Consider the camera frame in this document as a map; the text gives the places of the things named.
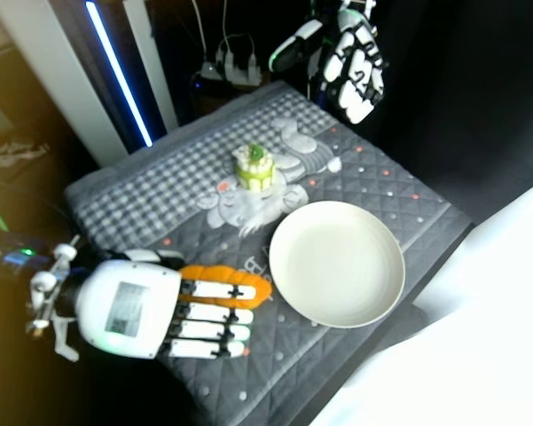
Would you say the wide white column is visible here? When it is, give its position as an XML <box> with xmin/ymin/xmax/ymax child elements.
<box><xmin>0</xmin><ymin>0</ymin><xmax>130</xmax><ymax>168</ymax></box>

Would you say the cream round plate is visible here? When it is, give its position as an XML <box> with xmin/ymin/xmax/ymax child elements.
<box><xmin>268</xmin><ymin>200</ymin><xmax>406</xmax><ymax>329</ymax></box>

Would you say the white power strip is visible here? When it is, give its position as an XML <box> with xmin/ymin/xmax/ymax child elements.
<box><xmin>198</xmin><ymin>60</ymin><xmax>263</xmax><ymax>88</ymax></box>

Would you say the black box with blue light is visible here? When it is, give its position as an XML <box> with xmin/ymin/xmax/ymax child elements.
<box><xmin>190</xmin><ymin>73</ymin><xmax>231</xmax><ymax>99</ymax></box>

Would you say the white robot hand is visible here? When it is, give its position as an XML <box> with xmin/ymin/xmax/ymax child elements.
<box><xmin>74</xmin><ymin>248</ymin><xmax>258</xmax><ymax>361</ymax></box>
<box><xmin>268</xmin><ymin>8</ymin><xmax>388</xmax><ymax>126</ymax></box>

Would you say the grey quilt with bear print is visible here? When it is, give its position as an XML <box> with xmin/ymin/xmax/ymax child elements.
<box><xmin>64</xmin><ymin>79</ymin><xmax>475</xmax><ymax>426</ymax></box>

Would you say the white sneaker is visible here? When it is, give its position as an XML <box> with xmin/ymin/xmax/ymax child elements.
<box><xmin>0</xmin><ymin>140</ymin><xmax>51</xmax><ymax>169</ymax></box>

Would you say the narrow white column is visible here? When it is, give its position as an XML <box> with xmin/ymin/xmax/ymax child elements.
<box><xmin>123</xmin><ymin>0</ymin><xmax>181</xmax><ymax>132</ymax></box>

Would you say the blue light strip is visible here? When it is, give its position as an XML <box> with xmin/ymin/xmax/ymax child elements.
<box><xmin>84</xmin><ymin>0</ymin><xmax>154</xmax><ymax>148</ymax></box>

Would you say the green and white toy cake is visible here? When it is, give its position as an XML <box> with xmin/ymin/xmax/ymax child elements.
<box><xmin>231</xmin><ymin>142</ymin><xmax>277</xmax><ymax>194</ymax></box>

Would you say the orange braided bread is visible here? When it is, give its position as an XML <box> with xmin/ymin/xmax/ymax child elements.
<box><xmin>179</xmin><ymin>264</ymin><xmax>274</xmax><ymax>310</ymax></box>

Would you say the white smooth panel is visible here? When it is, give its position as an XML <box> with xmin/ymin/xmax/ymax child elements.
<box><xmin>310</xmin><ymin>175</ymin><xmax>533</xmax><ymax>426</ymax></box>

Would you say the white cable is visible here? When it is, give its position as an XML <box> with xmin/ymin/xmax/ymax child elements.
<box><xmin>189</xmin><ymin>0</ymin><xmax>208</xmax><ymax>67</ymax></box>
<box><xmin>220</xmin><ymin>0</ymin><xmax>231</xmax><ymax>44</ymax></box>

